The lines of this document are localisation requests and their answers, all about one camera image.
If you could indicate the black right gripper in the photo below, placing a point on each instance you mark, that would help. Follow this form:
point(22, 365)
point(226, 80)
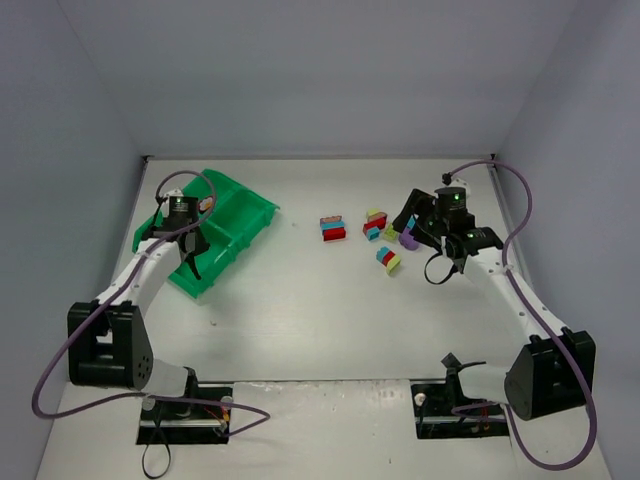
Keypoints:
point(420, 215)

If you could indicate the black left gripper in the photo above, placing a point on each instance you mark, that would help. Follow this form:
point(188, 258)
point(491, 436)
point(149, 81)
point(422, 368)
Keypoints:
point(187, 243)

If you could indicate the purple oval lego piece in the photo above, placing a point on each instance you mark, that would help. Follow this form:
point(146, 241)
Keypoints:
point(408, 241)

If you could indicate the lime rectangular lego brick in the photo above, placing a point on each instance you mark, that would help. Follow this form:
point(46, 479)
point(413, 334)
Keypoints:
point(390, 234)

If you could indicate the teal red lime lego stack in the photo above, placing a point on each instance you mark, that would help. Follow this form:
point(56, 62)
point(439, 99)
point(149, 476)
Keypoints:
point(388, 259)

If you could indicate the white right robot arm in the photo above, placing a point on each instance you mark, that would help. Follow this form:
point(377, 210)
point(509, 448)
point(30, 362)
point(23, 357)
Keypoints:
point(553, 368)

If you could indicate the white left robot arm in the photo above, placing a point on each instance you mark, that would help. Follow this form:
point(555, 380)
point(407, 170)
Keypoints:
point(111, 347)

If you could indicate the lime purple red teal stack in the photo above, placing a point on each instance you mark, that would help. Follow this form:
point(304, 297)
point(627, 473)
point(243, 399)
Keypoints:
point(375, 223)

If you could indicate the green divided plastic bin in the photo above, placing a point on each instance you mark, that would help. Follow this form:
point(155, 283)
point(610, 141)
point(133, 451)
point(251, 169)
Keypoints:
point(239, 215)

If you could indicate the purple teal red lego stack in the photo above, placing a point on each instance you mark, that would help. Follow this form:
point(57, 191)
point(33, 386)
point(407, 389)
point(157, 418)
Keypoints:
point(332, 228)

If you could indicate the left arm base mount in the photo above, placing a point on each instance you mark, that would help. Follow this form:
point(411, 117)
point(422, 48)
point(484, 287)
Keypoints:
point(177, 423)

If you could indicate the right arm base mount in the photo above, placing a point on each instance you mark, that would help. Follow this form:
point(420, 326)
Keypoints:
point(432, 404)

